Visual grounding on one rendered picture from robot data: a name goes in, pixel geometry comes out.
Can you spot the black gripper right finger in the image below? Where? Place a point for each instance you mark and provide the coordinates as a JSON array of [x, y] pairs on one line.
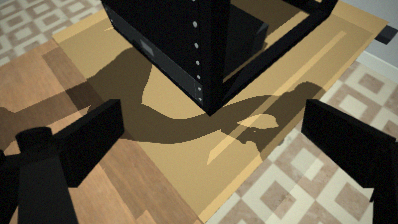
[[368, 155]]

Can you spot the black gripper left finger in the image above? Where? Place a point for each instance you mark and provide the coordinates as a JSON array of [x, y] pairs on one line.
[[48, 165]]

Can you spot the black server rack frame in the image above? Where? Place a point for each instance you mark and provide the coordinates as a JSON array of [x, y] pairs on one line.
[[186, 41]]

